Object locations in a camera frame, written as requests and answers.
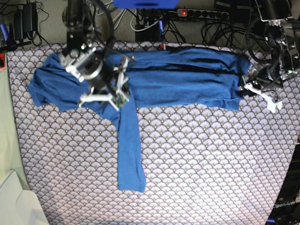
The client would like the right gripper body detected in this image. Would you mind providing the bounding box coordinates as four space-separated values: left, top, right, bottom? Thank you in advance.
85 63 113 94

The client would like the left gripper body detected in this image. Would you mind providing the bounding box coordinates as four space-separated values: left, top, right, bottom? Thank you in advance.
248 70 281 91

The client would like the blue long-sleeve T-shirt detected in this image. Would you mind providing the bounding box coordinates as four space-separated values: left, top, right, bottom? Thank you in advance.
28 48 250 193

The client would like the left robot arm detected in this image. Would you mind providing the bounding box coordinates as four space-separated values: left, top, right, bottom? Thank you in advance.
245 0 300 91

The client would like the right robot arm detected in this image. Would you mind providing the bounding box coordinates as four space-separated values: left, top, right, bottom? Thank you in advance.
59 0 114 94

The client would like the red table clamp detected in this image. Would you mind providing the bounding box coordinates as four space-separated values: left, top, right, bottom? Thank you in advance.
160 43 167 51

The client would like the blue box at top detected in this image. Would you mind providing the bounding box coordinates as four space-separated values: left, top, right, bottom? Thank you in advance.
113 0 179 9

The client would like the white power strip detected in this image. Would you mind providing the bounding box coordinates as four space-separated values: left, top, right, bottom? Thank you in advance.
176 8 230 20

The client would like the black power adapter brick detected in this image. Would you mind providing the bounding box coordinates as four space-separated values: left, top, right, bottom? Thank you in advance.
14 2 38 41

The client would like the patterned fan-print tablecloth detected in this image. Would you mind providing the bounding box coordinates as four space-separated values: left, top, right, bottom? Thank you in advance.
7 44 300 225

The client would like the black OpenArm case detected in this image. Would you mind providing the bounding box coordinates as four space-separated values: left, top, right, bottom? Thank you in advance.
266 143 300 225

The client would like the white plastic bin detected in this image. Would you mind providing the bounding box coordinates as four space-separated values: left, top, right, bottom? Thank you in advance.
0 170 49 225

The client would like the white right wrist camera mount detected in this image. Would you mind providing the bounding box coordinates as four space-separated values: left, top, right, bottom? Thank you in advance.
78 56 135 111

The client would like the white looped cable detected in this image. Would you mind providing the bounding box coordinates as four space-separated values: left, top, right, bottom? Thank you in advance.
96 0 127 30

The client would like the blue centre clamp handle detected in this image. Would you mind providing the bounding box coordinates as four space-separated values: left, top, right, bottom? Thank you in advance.
158 20 165 42

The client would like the blue clamp handle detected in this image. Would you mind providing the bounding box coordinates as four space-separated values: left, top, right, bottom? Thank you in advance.
158 20 165 42
0 23 9 41

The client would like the blue clamp handle left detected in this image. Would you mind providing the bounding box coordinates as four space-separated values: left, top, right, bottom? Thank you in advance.
0 23 9 41

